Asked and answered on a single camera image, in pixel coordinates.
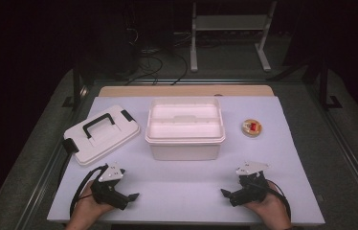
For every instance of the white table mat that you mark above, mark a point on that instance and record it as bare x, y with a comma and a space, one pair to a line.
180, 188

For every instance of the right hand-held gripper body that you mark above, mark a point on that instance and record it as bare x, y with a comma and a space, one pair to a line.
250, 188

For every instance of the white metal stand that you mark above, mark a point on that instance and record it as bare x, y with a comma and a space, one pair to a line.
231, 24

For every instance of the person's right hand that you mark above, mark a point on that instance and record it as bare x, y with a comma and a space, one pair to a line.
269, 209

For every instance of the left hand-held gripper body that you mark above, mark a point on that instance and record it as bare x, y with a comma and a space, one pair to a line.
107, 190

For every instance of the white tray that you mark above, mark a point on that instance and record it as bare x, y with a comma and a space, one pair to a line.
185, 126

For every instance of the black frame post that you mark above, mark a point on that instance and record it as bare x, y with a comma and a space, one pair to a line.
327, 92
76, 86

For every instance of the person's left hand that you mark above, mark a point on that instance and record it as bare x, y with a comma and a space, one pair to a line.
86, 209

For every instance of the aluminium frame rail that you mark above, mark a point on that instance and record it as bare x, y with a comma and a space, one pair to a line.
40, 191
349, 156
199, 81

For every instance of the round tan case red insert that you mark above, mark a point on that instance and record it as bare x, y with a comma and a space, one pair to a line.
251, 127

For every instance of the white plastic storage box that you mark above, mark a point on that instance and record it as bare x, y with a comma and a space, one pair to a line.
183, 151

